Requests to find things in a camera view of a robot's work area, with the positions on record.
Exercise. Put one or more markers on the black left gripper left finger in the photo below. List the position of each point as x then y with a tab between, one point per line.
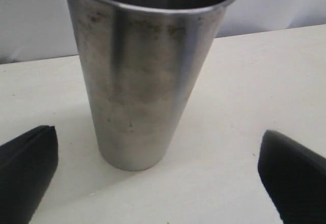
28	164

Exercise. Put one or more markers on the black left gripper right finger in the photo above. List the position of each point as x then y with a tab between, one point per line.
293	177

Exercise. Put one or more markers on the stainless steel tumbler cup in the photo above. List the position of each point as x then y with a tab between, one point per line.
140	61

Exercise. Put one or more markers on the white backdrop curtain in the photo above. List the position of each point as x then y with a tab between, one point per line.
41	29

